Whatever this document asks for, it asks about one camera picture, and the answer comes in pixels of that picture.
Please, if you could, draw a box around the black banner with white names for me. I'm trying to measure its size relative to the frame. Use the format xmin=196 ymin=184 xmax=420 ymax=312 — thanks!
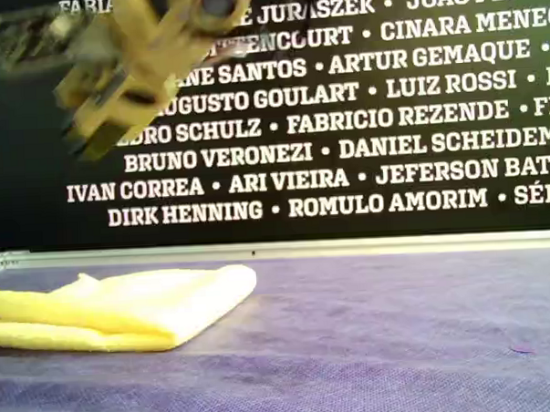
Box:
xmin=0 ymin=0 xmax=550 ymax=253

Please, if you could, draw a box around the yellow microfibre cloth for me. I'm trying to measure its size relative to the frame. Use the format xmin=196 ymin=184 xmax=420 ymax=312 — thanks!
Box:
xmin=0 ymin=263 xmax=261 ymax=359

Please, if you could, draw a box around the right gripper body yellow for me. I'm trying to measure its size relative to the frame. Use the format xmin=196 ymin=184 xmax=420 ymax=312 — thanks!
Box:
xmin=110 ymin=0 xmax=256 ymax=87

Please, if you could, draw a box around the purple nonwoven table cover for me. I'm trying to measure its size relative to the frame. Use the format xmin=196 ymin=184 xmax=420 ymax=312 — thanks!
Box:
xmin=0 ymin=243 xmax=550 ymax=412

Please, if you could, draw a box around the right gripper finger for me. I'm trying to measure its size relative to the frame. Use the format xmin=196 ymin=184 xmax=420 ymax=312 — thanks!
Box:
xmin=51 ymin=52 xmax=130 ymax=116
xmin=61 ymin=77 xmax=173 ymax=164

